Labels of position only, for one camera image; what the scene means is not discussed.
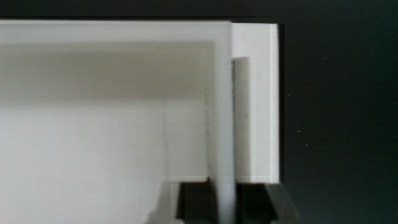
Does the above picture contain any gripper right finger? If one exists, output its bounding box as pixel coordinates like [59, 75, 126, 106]
[237, 183, 301, 224]

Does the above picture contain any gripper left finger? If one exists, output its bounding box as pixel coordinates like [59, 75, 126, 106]
[155, 176, 219, 224]

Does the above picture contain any white drawer cabinet housing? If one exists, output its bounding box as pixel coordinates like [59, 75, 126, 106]
[0, 20, 279, 224]

